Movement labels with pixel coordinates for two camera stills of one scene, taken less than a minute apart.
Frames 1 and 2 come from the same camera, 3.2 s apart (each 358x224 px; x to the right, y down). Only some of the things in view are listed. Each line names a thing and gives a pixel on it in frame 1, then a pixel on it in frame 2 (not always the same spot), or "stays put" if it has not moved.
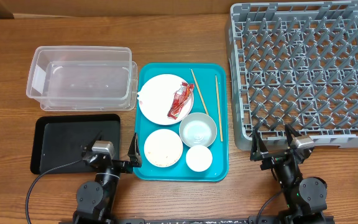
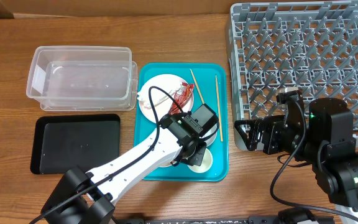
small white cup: (199, 158) stays put
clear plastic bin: (83, 78) stays put
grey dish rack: (312, 65) stays put
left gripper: (134, 155) -> (198, 156)
